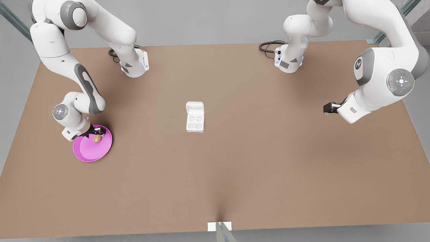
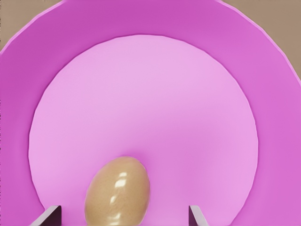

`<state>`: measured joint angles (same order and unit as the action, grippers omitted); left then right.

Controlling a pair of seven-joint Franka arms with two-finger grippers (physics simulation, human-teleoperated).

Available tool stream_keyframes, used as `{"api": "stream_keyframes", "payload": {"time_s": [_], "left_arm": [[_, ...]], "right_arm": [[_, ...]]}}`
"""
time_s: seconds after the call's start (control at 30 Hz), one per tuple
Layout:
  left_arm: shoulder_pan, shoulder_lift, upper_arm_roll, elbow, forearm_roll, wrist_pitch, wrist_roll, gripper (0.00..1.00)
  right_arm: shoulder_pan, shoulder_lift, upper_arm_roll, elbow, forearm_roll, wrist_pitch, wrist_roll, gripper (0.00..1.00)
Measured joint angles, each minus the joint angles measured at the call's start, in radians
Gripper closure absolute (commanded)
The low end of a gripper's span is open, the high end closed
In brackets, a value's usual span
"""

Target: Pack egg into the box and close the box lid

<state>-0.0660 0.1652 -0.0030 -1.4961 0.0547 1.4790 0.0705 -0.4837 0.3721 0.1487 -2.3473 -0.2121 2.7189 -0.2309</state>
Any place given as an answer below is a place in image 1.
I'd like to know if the pink round plate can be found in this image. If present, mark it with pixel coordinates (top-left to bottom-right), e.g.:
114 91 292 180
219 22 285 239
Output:
73 125 113 163

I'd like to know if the white egg box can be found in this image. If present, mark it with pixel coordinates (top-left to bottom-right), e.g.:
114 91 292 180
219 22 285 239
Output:
186 114 205 133

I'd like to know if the black cable loop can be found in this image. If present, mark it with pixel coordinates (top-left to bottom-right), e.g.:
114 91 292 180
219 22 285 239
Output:
108 44 141 63
259 40 287 59

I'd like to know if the silver frame post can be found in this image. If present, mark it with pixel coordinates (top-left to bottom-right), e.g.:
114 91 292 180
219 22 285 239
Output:
215 222 237 242
0 3 34 43
366 0 421 45

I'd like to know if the white post foot plate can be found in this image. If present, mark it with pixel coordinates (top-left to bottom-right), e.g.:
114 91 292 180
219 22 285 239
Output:
208 222 232 232

